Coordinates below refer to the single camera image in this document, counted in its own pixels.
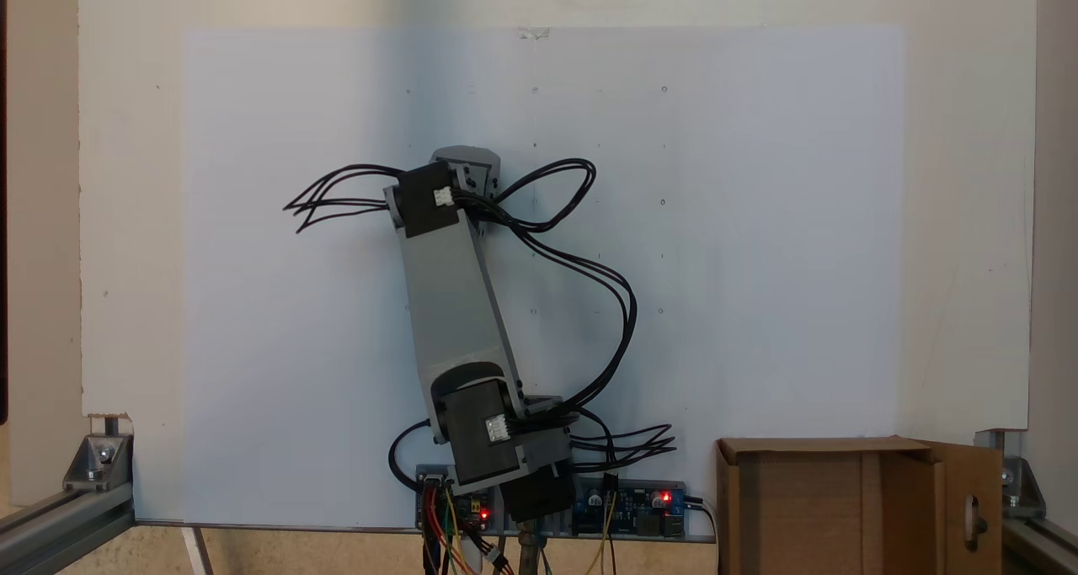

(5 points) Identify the motor controller circuit board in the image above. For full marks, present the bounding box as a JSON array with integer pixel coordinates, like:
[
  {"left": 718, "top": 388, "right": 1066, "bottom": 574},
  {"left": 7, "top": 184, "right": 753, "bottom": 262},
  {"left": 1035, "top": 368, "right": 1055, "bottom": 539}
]
[{"left": 418, "top": 472, "right": 498, "bottom": 532}]

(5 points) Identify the yellow wire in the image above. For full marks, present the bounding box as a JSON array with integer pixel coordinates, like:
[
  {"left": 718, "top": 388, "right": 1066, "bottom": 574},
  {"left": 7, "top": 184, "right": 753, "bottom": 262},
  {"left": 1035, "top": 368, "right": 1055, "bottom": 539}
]
[{"left": 588, "top": 491, "right": 619, "bottom": 575}]

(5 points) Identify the black servo cable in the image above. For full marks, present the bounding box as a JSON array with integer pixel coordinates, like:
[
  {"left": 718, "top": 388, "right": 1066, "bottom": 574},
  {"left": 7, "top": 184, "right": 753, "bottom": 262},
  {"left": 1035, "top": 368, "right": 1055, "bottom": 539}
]
[
  {"left": 282, "top": 163, "right": 407, "bottom": 236},
  {"left": 504, "top": 220, "right": 638, "bottom": 429},
  {"left": 473, "top": 159, "right": 599, "bottom": 233}
]

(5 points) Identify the metal clamp rod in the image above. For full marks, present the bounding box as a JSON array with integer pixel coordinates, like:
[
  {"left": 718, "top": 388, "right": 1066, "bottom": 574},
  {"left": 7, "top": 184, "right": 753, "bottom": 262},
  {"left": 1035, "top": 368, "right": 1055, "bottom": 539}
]
[{"left": 517, "top": 531, "right": 548, "bottom": 575}]

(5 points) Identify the metal corner bracket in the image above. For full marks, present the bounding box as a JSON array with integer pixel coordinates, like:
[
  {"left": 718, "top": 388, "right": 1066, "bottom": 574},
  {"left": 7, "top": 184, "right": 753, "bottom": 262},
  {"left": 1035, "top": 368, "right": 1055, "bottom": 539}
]
[
  {"left": 62, "top": 413, "right": 136, "bottom": 493},
  {"left": 974, "top": 429, "right": 1048, "bottom": 519}
]

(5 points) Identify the blue power converter board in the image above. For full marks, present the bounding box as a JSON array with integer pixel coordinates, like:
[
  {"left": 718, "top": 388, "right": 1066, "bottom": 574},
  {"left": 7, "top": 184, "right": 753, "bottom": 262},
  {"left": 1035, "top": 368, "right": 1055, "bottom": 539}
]
[{"left": 574, "top": 479, "right": 686, "bottom": 536}]

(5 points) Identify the aluminium frame post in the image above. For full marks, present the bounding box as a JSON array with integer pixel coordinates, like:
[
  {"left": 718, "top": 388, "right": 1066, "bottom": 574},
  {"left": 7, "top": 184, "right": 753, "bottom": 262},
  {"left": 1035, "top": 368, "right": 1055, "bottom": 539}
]
[
  {"left": 1001, "top": 514, "right": 1078, "bottom": 575},
  {"left": 0, "top": 481, "right": 136, "bottom": 575}
]

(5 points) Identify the grey base plate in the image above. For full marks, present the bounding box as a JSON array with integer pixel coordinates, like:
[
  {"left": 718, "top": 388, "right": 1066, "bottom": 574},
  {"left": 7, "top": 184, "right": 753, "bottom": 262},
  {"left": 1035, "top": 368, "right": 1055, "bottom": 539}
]
[{"left": 414, "top": 464, "right": 688, "bottom": 544}]

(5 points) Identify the black power cable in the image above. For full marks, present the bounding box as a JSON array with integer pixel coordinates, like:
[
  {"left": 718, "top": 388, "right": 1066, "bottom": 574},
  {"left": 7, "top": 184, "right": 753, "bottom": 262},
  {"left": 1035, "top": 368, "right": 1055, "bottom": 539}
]
[{"left": 388, "top": 418, "right": 440, "bottom": 493}]

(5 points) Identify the brown cardboard box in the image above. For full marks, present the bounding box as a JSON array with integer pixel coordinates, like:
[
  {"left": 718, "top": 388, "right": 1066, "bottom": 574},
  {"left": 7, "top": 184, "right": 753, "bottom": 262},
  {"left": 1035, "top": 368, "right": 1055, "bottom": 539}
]
[{"left": 716, "top": 436, "right": 1006, "bottom": 575}]

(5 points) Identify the white cable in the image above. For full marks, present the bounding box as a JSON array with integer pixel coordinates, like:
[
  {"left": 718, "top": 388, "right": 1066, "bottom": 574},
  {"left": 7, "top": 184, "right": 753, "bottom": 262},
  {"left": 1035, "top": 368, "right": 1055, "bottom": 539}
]
[{"left": 682, "top": 494, "right": 719, "bottom": 563}]

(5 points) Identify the coloured jumper wire bundle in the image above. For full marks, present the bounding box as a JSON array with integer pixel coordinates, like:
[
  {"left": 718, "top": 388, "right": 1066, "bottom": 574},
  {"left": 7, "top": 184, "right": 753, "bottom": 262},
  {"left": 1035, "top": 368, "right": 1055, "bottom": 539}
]
[{"left": 424, "top": 487, "right": 516, "bottom": 575}]

